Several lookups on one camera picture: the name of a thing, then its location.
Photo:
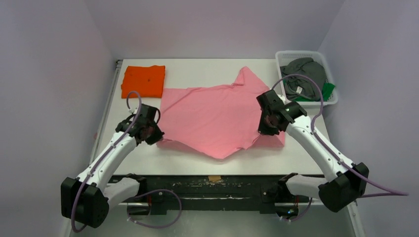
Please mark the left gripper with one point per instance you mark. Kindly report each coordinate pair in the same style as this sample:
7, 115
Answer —
157, 136

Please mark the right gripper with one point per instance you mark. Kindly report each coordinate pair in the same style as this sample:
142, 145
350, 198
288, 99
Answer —
265, 127

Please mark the pink t shirt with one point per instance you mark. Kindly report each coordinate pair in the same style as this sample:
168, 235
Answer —
216, 121

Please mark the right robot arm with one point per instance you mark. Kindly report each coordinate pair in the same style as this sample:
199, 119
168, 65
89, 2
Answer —
343, 181

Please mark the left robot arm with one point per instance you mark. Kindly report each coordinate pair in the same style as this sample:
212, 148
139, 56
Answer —
93, 181

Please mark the grey t shirt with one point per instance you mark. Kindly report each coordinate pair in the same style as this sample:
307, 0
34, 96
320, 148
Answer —
306, 78

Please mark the folded orange t shirt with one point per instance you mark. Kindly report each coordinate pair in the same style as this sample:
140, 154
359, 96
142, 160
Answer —
147, 81

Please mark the green t shirt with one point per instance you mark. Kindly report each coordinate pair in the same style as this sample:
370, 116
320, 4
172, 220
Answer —
327, 91

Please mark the white plastic basket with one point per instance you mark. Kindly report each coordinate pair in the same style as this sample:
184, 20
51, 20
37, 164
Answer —
285, 57

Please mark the brown tape piece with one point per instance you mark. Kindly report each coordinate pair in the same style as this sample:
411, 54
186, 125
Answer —
214, 178

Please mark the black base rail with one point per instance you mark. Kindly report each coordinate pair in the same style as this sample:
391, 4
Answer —
235, 186

